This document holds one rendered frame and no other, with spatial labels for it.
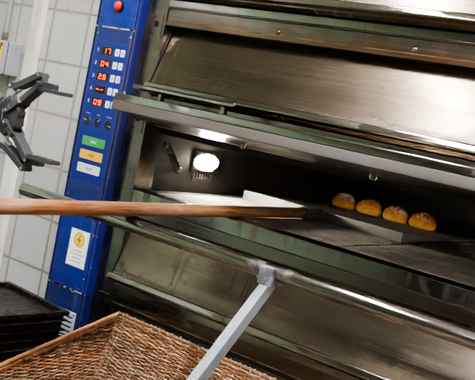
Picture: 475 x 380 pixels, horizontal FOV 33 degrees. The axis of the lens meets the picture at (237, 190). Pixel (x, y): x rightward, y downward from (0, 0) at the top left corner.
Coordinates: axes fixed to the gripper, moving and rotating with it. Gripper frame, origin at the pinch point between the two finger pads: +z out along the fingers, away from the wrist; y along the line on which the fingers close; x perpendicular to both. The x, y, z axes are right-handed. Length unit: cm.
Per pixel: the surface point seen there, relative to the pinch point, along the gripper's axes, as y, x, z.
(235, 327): 27, -9, 44
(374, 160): -6, -40, 49
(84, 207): 14.1, -3.9, 7.5
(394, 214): 13, -155, 7
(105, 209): 14.5, -9.6, 7.6
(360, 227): 15, -102, 20
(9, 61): -12, -51, -81
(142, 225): 16.8, -17.8, 11.1
